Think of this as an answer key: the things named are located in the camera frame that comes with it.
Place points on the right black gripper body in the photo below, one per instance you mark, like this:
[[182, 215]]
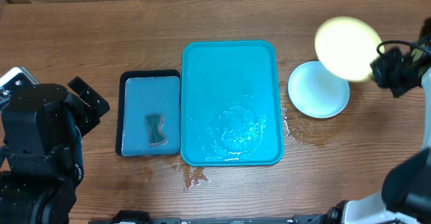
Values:
[[396, 74]]

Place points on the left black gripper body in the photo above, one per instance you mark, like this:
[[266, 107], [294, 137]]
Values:
[[88, 118]]

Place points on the yellow-green plate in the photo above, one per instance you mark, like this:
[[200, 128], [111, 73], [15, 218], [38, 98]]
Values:
[[347, 46]]

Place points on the dark green sponge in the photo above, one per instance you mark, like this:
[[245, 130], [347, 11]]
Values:
[[154, 123]]

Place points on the light blue plate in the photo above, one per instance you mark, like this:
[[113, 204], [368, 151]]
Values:
[[316, 92]]

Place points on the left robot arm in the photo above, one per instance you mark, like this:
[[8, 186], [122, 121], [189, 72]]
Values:
[[43, 125]]

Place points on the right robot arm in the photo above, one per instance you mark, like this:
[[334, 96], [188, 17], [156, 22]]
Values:
[[405, 194]]

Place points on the small dark blue tray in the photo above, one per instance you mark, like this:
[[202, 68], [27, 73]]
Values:
[[142, 93]]

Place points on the large teal serving tray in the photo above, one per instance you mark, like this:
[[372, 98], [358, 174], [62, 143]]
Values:
[[230, 104]]

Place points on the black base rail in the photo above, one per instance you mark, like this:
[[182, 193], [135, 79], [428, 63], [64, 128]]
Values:
[[232, 220]]

